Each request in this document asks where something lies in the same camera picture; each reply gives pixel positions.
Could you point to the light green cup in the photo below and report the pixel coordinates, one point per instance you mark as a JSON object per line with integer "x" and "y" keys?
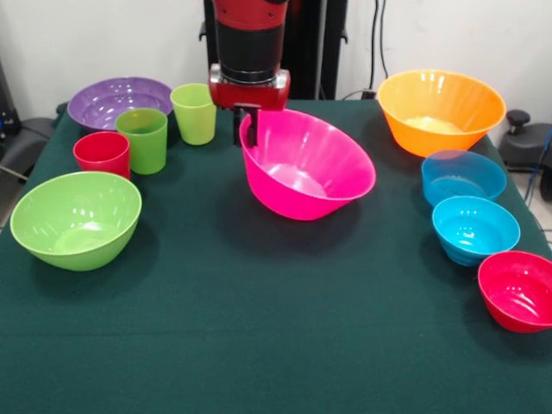
{"x": 194, "y": 125}

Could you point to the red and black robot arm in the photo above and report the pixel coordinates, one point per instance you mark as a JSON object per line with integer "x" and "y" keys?
{"x": 250, "y": 47}

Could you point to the turquoise bowl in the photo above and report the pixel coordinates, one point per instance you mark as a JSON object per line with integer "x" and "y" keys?
{"x": 474, "y": 233}

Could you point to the purple bowl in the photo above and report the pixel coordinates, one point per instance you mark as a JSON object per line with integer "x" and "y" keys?
{"x": 99, "y": 108}

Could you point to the dark grey pedestal leg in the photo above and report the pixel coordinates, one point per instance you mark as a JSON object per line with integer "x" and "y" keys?
{"x": 26, "y": 142}
{"x": 526, "y": 146}

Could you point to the red bowl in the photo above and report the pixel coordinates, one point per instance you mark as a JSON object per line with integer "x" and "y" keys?
{"x": 517, "y": 293}

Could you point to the pink bowl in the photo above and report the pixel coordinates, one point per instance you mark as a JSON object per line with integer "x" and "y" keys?
{"x": 297, "y": 202}

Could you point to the translucent blue bowl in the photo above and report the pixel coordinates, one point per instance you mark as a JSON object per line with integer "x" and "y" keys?
{"x": 466, "y": 172}

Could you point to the green bowl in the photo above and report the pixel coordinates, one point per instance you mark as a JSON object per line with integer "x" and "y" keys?
{"x": 73, "y": 233}

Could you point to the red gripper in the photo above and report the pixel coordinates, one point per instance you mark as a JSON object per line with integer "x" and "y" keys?
{"x": 250, "y": 95}

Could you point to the red cup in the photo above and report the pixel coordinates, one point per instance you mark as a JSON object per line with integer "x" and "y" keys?
{"x": 101, "y": 159}

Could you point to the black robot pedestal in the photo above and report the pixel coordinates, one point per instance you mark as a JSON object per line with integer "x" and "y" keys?
{"x": 310, "y": 43}

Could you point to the orange bowl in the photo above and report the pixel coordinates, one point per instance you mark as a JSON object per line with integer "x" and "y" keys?
{"x": 440, "y": 142}

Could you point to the dark green table cloth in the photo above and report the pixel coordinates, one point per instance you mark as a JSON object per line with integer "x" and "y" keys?
{"x": 276, "y": 323}

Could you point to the dark green cup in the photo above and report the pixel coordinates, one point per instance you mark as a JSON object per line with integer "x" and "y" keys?
{"x": 146, "y": 151}

